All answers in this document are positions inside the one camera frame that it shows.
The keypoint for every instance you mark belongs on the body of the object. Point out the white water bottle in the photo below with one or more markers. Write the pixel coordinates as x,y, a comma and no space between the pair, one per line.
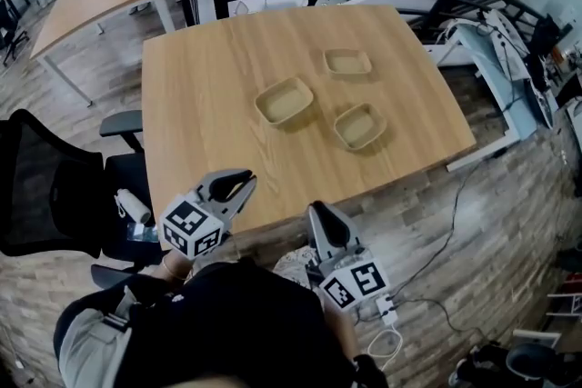
134,208

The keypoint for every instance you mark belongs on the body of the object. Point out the black swivel chair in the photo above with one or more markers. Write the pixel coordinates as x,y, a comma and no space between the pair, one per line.
11,27

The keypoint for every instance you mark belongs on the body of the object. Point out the person's grey trousers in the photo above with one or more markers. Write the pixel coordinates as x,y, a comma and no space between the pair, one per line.
86,350

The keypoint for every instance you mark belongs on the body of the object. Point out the white power strip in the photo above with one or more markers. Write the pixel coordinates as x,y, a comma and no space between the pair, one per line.
386,311

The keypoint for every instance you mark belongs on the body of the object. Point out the pale blue desk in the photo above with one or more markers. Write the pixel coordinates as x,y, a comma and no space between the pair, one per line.
500,104

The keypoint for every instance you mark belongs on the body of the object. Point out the person's black top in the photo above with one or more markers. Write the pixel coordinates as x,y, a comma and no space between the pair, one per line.
227,331

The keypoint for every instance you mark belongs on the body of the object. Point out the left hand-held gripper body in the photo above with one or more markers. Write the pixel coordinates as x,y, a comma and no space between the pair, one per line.
191,227

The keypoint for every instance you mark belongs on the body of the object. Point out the person's left forearm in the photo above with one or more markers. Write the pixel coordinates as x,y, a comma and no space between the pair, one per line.
175,265

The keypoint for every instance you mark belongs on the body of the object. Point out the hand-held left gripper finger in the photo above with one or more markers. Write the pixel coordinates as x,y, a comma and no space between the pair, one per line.
241,202
223,178

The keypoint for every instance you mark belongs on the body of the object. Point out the black mesh office chair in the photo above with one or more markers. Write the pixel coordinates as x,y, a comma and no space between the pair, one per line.
45,195

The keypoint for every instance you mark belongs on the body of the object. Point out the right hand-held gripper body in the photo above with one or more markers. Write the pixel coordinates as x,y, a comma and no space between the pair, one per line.
354,284

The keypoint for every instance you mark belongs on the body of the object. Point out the person's right forearm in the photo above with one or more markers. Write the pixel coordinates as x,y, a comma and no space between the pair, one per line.
341,331

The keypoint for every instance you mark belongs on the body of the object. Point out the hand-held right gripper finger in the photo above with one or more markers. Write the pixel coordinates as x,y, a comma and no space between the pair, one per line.
341,234
314,231

